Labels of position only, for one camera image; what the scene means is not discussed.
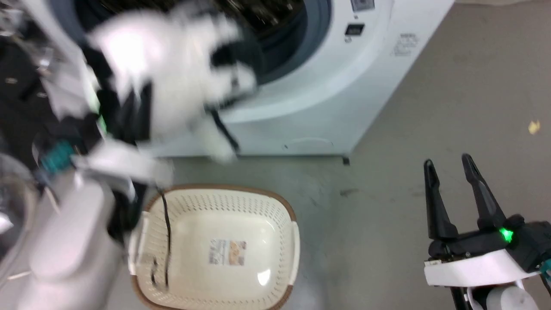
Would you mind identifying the black and white garment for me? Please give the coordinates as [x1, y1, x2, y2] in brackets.
[86, 8, 260, 165]

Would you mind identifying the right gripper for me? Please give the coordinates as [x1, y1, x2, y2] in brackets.
[423, 153, 551, 288]

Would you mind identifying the white front-load washing machine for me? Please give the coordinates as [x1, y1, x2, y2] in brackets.
[46, 0, 456, 166]

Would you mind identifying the paper label sticker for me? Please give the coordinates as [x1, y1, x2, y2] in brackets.
[209, 239, 247, 266]

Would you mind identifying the cream laundry basket brown rim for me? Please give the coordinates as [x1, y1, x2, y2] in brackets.
[128, 184, 301, 310]

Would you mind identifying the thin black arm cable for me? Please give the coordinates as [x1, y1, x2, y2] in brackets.
[148, 189, 173, 290]

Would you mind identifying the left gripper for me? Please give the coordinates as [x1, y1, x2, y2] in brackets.
[34, 82, 173, 186]

